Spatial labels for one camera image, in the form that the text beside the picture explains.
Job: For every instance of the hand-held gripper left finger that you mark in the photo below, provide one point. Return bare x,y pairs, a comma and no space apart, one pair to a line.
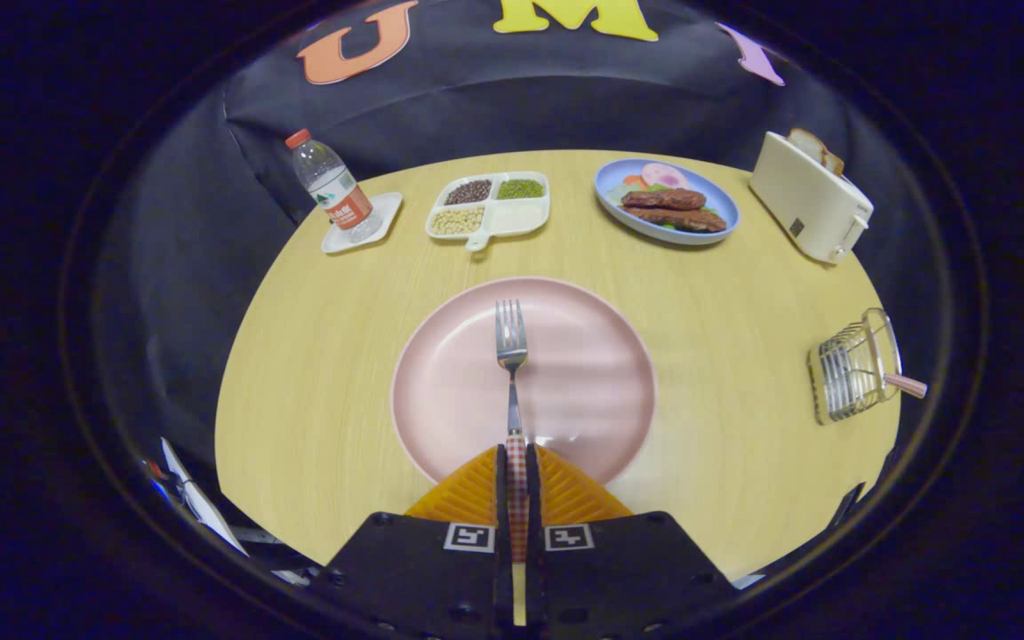
501,498

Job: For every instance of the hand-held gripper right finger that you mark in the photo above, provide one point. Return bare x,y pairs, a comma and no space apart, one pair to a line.
535,498

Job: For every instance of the pink round plate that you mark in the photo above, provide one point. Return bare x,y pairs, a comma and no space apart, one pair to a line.
583,382

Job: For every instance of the white divided bean tray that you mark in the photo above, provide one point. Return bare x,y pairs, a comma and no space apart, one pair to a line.
516,218

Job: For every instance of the white flat stand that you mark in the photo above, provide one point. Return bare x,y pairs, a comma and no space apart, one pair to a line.
201,507

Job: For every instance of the small white square dish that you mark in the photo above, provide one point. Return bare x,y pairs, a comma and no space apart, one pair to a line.
388,209

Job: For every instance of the brown meat strip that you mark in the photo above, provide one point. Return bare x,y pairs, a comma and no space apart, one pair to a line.
681,220
663,199

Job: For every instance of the blue oval plate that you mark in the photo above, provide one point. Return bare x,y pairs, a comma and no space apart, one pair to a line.
603,182

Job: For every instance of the orange carrot slice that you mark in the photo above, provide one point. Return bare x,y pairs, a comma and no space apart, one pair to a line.
635,180

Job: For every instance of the blue lit device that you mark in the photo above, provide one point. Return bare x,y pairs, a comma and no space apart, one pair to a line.
159,476

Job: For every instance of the pink ham slice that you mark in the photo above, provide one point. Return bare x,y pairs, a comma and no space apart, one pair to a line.
665,175

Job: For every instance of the red label water bottle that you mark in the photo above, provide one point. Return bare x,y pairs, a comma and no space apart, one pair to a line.
334,191

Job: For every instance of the white toaster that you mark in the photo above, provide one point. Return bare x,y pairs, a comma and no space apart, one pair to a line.
805,200

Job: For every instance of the black bracket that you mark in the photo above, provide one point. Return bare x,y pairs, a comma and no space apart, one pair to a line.
845,507

